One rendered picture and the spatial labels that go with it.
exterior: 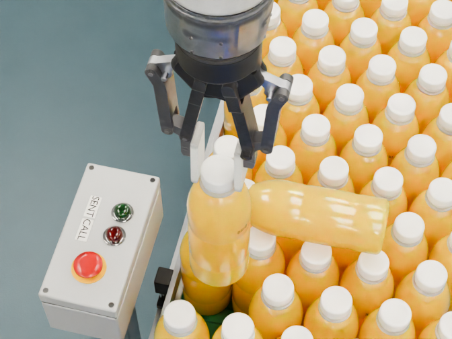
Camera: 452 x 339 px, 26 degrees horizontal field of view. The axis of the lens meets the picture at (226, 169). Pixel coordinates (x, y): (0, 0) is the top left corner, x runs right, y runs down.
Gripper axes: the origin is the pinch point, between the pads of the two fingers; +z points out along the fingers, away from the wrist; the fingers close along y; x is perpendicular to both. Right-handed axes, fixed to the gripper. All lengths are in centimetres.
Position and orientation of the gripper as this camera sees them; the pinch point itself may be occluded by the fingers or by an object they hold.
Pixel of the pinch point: (218, 157)
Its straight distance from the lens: 98.8
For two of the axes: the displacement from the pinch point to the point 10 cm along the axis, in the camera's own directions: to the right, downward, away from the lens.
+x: 2.3, -8.2, 5.3
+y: 9.7, 2.0, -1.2
